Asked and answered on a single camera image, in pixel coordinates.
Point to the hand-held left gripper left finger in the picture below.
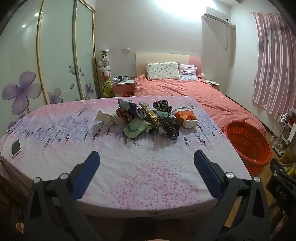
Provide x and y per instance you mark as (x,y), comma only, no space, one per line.
(86,173)

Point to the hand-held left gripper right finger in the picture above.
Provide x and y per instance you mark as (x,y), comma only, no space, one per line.
(208,171)

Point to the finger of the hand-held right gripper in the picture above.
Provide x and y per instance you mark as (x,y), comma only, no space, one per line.
(277,166)

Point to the orange plastic basket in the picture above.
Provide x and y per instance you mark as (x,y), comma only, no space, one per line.
(251,148)

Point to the dark green knit sock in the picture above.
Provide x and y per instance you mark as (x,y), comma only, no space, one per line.
(165,116)

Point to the cardboard box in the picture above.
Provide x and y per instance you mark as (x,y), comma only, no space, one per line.
(288,155)

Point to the lavender print bedsheet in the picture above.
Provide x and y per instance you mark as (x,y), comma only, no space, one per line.
(138,166)

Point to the black dotted cloth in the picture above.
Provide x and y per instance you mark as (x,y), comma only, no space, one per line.
(172,129)

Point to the red and white container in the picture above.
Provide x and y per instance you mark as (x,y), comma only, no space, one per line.
(186,117)

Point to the white crumpled paper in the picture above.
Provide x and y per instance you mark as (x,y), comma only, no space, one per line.
(105,117)

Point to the light green sock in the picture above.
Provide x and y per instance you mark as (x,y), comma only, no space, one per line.
(136,128)

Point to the red plaid scrunchie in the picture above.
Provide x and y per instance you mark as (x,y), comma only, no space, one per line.
(121,113)

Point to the white smartphone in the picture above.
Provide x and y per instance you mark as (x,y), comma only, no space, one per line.
(16,148)

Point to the orange-red duvet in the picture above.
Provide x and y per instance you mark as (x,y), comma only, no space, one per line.
(185,92)

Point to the cream bedside table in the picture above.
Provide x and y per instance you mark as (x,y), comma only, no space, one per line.
(214,83)

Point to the small orange bin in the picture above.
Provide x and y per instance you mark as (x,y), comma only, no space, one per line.
(127,94)

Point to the pink and white nightstand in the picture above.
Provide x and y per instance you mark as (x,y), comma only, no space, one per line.
(122,86)

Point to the dark green mug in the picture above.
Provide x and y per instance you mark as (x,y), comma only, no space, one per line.
(119,78)

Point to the striped pink pillow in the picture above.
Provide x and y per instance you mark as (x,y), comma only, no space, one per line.
(188,71)

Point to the pink striped curtain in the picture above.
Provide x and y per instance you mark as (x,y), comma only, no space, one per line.
(272,64)

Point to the white mug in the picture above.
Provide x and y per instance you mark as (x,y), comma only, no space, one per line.
(125,78)

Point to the hanging column of plush toys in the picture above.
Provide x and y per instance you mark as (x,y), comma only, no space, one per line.
(105,69)

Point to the floral print pillow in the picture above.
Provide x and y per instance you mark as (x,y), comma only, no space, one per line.
(163,70)

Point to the floral sliding door wardrobe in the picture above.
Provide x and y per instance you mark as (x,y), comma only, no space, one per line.
(57,58)

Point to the cream and pink headboard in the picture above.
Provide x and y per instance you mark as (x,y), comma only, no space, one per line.
(161,57)

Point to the white pipe cover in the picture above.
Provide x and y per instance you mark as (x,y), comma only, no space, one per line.
(229,37)

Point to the white wall air conditioner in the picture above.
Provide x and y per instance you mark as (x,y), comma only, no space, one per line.
(216,16)

